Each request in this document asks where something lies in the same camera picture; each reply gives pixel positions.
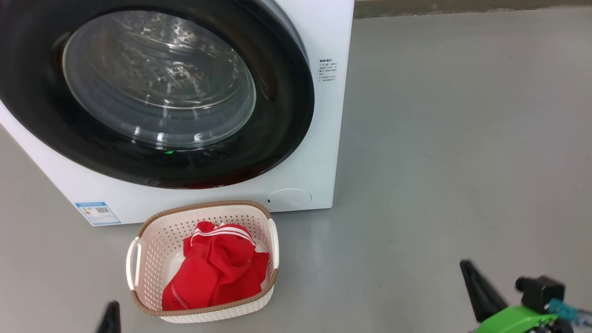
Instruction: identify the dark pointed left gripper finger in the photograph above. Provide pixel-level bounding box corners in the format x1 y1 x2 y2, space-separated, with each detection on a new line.
95 301 122 333

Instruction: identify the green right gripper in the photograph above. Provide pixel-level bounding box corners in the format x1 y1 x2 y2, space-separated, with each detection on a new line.
459 259 574 333

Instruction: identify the red garment with white stripes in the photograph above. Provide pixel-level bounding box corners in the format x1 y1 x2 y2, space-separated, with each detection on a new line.
162 221 270 311

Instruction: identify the black round glass washer door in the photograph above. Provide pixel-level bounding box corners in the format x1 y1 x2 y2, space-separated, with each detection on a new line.
0 0 315 189

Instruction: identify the white perforated basket brown rim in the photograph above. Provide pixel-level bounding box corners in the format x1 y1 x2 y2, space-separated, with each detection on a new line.
126 200 280 323

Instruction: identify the white front-load washing machine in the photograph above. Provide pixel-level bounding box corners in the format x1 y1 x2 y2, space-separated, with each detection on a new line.
0 0 355 227

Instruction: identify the blue energy label sticker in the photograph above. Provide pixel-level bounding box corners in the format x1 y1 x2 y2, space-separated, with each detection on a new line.
75 202 122 226

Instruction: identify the round white filter cover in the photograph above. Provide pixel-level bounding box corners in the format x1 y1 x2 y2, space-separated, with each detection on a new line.
266 188 312 211

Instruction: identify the teal right camera connector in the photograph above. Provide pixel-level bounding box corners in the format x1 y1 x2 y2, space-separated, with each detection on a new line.
548 298 579 322

